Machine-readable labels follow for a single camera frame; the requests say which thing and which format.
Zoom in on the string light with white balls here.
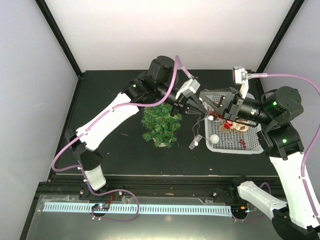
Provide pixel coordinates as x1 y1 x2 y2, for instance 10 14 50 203
189 112 220 150

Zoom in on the small green christmas tree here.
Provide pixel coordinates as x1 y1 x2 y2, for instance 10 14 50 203
141 103 183 148

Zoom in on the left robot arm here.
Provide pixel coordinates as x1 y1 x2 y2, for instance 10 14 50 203
66 55 205 200

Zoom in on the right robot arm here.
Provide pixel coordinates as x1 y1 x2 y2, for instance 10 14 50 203
199 86 320 240

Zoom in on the red santa ornament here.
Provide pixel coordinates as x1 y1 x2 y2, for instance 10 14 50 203
223 120 233 131

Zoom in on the white plastic basket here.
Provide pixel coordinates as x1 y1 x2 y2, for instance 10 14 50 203
204 119 264 155

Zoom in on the right circuit board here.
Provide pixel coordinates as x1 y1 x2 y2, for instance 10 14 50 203
231 203 257 213

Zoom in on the circuit board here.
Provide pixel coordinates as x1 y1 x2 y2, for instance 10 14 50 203
231 203 257 213
91 203 110 212

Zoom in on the left circuit board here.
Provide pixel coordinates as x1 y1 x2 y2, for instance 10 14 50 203
91 203 110 212

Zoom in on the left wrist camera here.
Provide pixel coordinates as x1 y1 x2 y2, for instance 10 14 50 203
175 78 200 100

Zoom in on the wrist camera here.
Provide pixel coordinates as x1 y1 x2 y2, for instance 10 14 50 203
175 78 200 100
232 66 249 99

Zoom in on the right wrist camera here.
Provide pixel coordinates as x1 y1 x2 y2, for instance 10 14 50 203
232 66 249 99

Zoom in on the black frame post right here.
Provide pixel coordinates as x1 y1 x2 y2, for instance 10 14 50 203
256 0 305 73

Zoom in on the black frame post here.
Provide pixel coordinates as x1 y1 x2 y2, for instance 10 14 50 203
35 0 83 78
256 0 305 73

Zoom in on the white slotted cable duct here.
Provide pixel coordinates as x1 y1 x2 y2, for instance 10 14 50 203
42 202 232 217

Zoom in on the black frame post left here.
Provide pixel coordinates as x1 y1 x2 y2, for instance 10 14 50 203
35 0 83 78

